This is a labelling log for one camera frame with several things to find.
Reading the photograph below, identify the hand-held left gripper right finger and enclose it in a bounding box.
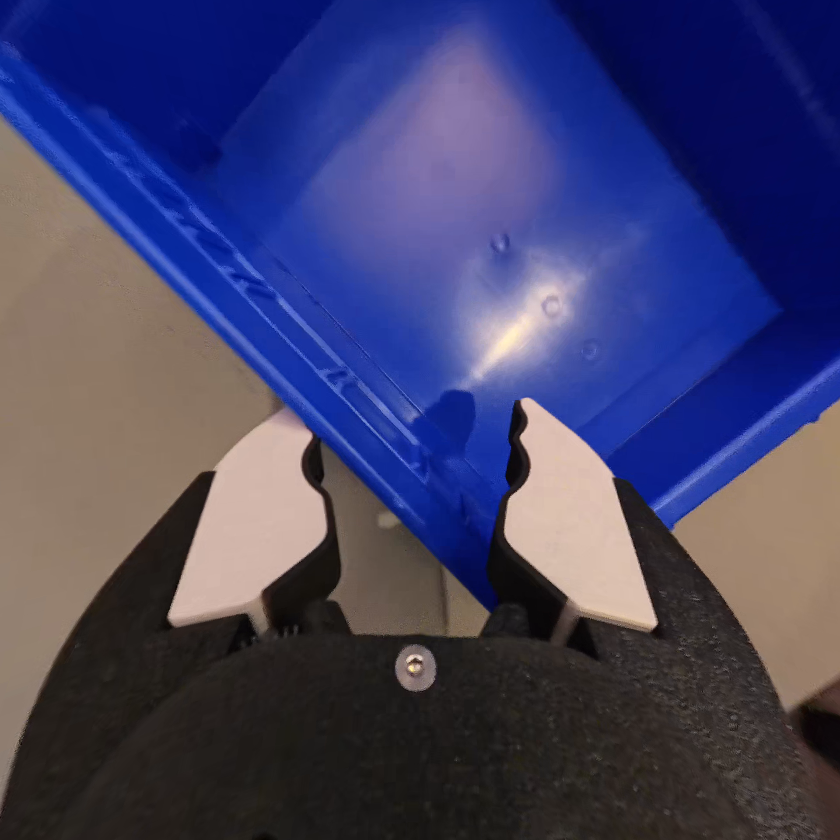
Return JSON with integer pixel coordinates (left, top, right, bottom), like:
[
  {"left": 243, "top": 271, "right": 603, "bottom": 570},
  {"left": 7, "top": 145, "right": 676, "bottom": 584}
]
[{"left": 487, "top": 398, "right": 659, "bottom": 647}]

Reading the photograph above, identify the blue plastic bin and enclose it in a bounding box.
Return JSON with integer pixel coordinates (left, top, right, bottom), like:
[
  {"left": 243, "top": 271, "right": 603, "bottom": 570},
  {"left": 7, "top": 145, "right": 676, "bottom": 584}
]
[{"left": 0, "top": 0, "right": 840, "bottom": 611}]

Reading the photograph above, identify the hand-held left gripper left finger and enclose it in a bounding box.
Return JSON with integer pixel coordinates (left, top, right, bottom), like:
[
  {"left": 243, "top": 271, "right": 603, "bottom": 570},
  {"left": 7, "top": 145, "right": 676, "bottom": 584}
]
[{"left": 167, "top": 408, "right": 342, "bottom": 641}]

